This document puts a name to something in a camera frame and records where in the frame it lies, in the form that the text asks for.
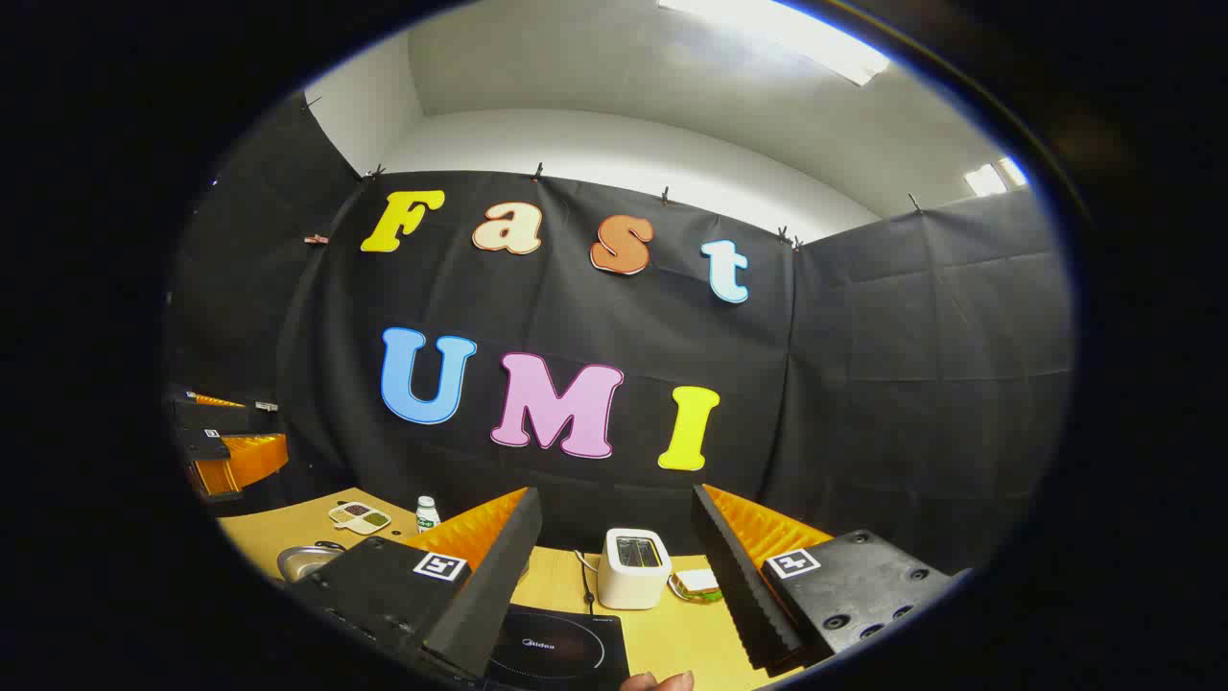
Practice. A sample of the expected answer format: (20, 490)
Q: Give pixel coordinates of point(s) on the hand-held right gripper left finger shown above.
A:
(489, 595)

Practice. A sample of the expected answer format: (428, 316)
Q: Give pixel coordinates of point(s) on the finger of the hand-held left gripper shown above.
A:
(216, 415)
(251, 459)

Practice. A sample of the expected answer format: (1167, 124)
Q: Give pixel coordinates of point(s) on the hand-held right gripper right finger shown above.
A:
(734, 585)

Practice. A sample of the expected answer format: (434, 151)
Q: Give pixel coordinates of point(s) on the black induction cooktop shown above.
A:
(576, 662)

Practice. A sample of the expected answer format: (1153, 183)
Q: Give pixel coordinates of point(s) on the sandwich with lettuce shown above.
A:
(696, 581)

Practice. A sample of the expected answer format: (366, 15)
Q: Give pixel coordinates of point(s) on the white drink bottle green cap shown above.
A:
(428, 518)

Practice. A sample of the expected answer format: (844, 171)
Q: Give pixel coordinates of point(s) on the white toaster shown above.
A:
(633, 585)

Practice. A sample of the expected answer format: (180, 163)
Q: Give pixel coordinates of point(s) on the white divided plate with grains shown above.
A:
(360, 526)

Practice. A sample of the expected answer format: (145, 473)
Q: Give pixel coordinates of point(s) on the small ceiling light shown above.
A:
(988, 179)

